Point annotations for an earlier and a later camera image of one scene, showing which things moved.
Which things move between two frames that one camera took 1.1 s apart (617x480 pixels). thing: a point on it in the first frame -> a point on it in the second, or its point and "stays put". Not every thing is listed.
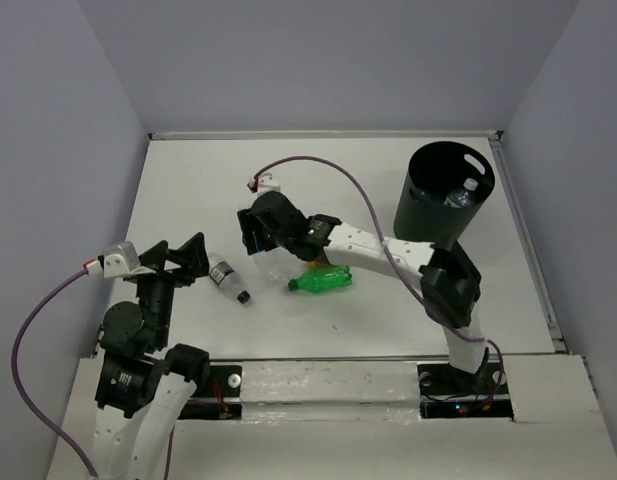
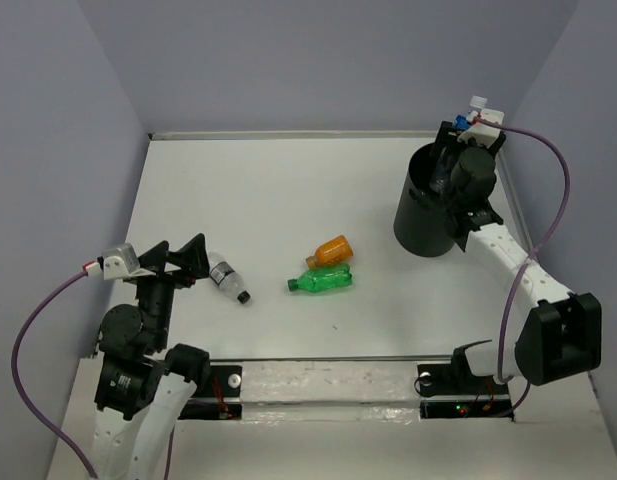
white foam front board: [327, 391] stays put
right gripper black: [249, 223] -> [441, 142]
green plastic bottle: [322, 278] stays put
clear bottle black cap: [227, 279] stays put
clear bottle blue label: [277, 267] -> [445, 164]
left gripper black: [192, 253] stays put
